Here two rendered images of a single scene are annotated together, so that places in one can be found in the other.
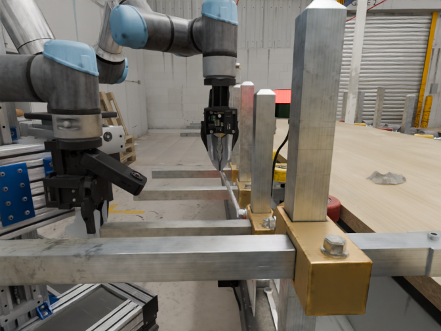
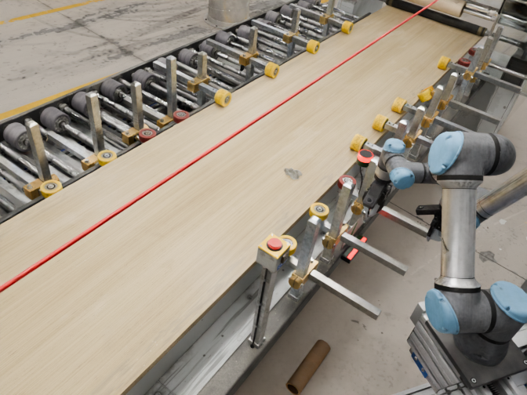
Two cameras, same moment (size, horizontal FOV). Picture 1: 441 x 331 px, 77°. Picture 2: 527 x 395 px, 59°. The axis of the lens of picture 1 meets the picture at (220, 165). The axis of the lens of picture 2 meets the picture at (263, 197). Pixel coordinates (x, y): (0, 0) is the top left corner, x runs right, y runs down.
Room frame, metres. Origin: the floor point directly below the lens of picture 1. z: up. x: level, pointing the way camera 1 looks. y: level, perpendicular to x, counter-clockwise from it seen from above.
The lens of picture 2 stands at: (2.09, 0.39, 2.21)
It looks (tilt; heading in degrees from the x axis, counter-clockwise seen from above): 42 degrees down; 212
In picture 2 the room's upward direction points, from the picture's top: 9 degrees clockwise
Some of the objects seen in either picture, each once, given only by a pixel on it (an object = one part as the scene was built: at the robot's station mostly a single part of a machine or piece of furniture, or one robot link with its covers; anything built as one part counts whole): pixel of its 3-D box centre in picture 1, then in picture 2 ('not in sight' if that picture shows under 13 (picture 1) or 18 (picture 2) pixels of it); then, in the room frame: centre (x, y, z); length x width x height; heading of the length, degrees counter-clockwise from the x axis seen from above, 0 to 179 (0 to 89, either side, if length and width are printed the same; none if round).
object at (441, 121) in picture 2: not in sight; (441, 121); (-0.26, -0.05, 0.95); 0.50 x 0.04 x 0.04; 92
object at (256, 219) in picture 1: (262, 225); (361, 202); (0.51, -0.08, 0.85); 0.13 x 0.06 x 0.05; 2
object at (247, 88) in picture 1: (245, 167); (336, 228); (0.78, -0.07, 0.89); 0.03 x 0.03 x 0.48; 2
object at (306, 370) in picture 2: not in sight; (308, 366); (0.87, 0.04, 0.04); 0.30 x 0.08 x 0.08; 2
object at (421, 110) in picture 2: not in sight; (407, 147); (0.03, -0.10, 0.90); 0.03 x 0.03 x 0.48; 2
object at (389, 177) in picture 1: (387, 176); (293, 171); (0.63, -0.39, 0.91); 0.09 x 0.07 x 0.02; 85
